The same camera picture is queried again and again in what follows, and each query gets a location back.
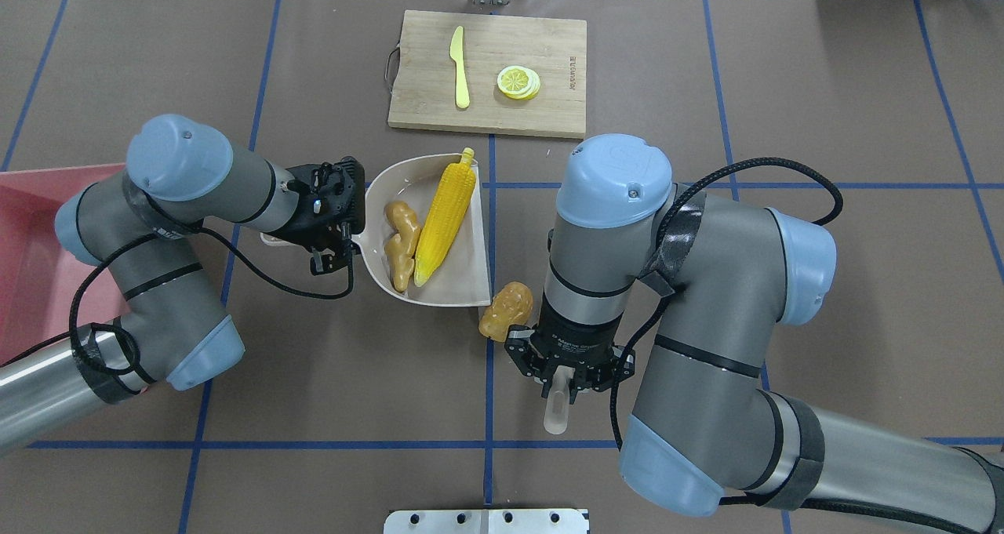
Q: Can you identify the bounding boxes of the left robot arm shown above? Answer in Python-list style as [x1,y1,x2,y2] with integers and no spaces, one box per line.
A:
[2,114,366,454]

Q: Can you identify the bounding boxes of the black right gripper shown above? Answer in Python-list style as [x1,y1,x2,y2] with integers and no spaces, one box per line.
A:
[504,322,637,405]

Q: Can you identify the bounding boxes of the beige plastic dustpan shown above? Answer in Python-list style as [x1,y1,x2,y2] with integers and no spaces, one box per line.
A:
[263,148,490,307]

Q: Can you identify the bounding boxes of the wooden cutting board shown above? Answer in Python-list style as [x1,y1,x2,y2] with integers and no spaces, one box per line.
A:
[387,9,587,140]

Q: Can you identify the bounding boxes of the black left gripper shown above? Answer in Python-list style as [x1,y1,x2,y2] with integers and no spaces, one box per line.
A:
[274,156,366,276]

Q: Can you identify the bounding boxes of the lemon slices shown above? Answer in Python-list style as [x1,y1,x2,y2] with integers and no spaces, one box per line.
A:
[496,65,542,100]

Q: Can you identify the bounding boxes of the yellow plastic knife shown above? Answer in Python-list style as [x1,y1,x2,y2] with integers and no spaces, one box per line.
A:
[449,24,471,110]

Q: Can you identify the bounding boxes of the metal mounting plate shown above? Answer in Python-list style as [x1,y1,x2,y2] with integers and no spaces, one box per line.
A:
[383,508,591,533]

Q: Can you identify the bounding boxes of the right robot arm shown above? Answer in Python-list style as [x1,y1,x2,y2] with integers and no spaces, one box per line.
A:
[505,134,1002,533]

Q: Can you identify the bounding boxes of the brown paper table mat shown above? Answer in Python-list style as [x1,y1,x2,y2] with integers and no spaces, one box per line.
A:
[2,0,1002,533]

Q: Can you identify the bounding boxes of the yellow toy corn cob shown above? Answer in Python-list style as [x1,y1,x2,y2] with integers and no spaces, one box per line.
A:
[413,147,476,287]

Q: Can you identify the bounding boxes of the brown toy potato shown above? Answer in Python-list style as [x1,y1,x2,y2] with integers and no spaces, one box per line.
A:
[478,281,533,343]

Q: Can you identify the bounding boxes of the pink plastic bin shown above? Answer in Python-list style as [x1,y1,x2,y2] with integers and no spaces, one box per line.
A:
[1,165,123,364]

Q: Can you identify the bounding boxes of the toy ginger root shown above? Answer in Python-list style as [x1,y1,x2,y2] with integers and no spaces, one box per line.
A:
[384,199,422,293]

